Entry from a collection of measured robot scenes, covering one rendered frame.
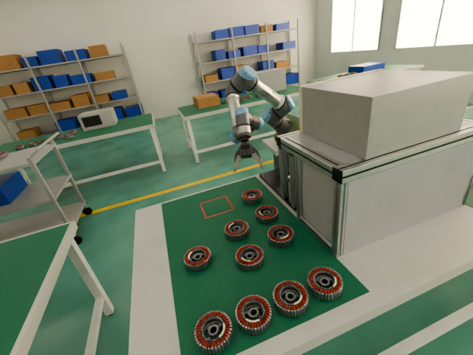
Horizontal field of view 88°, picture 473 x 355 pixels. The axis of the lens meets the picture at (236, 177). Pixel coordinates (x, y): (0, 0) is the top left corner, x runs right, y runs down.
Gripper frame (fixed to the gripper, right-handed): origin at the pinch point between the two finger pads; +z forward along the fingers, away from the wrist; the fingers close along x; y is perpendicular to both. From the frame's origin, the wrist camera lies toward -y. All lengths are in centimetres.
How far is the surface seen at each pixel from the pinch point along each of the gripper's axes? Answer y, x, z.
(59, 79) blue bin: 359, 420, -342
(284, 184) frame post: 0.6, -17.3, 9.3
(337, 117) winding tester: -39, -35, -8
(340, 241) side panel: -29, -31, 36
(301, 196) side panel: -14.5, -22.1, 17.5
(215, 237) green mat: -11.3, 18.5, 31.1
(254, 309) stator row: -43, 3, 52
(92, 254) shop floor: 98, 157, 41
